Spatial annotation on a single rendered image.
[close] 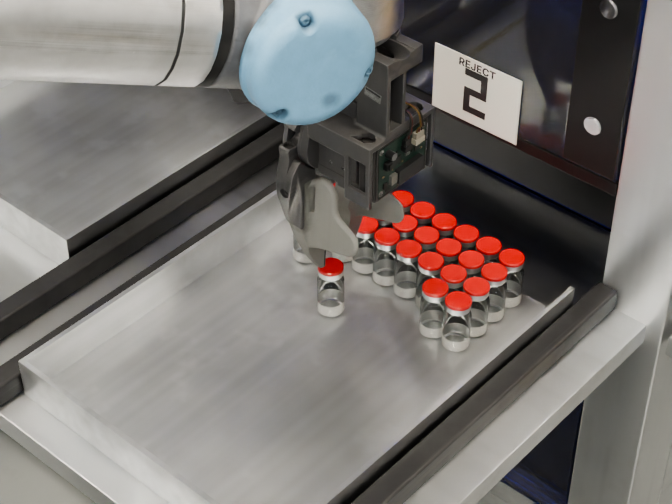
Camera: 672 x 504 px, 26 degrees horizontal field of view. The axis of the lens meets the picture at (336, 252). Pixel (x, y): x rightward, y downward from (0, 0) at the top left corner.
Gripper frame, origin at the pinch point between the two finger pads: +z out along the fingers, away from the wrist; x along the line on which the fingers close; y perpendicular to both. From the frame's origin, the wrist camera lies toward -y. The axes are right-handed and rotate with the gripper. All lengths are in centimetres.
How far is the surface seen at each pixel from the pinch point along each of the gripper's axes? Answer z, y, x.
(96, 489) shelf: 7.3, 0.5, -24.9
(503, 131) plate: -4.6, 5.3, 15.1
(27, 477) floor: 95, -73, 13
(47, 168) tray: 7.0, -30.9, -3.3
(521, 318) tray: 7.0, 12.6, 9.1
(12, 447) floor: 95, -79, 15
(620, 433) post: 20.2, 19.8, 15.3
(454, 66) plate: -8.4, 0.1, 15.0
